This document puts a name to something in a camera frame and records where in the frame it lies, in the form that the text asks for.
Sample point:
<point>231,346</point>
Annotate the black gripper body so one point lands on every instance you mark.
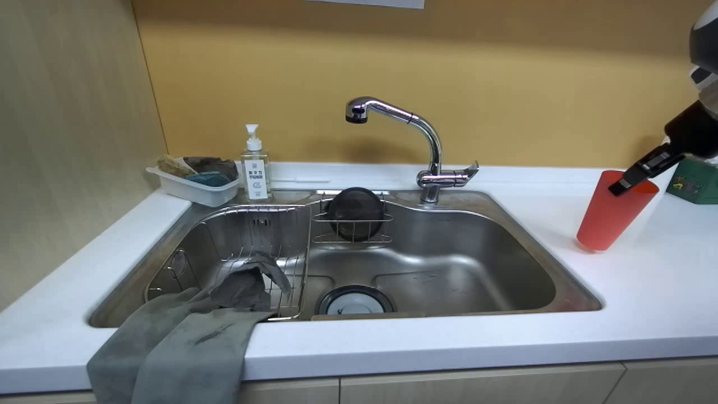
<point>696,132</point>

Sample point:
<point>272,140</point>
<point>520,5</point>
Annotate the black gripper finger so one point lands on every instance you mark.
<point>646,170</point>

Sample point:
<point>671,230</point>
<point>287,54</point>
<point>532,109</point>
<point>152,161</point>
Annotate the pink plastic cup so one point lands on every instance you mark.
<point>609,217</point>

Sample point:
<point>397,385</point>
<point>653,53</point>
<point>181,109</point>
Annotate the stainless steel sink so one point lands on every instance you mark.
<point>478,255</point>

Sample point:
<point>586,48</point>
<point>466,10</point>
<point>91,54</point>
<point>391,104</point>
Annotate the black round sink strainer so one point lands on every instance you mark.
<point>358,215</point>

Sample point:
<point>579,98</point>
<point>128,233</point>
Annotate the sink drain strainer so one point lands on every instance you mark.
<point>354,301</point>

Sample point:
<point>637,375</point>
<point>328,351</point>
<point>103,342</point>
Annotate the green box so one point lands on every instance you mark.
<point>699,183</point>

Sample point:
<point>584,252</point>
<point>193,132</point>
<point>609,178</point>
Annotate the beige cabinet door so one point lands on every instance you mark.
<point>293,391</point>
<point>478,385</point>
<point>664,383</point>

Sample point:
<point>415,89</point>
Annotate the chrome faucet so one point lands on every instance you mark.
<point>428,136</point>

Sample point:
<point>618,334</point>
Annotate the clear soap pump bottle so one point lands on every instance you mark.
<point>255,170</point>

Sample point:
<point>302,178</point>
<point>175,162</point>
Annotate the dark scouring pad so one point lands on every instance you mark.
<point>214,164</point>

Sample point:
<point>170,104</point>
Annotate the teal sponge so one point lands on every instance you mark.
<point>211,178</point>

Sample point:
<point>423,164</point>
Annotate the white plastic sponge tray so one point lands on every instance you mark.
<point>192,191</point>

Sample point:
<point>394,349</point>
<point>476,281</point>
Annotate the yellowish brush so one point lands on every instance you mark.
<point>175,168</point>

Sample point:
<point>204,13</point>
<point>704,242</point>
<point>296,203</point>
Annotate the grey dish cloth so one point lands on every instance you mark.
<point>181,351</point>

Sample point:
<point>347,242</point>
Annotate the white paper on wall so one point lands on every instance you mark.
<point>373,3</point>

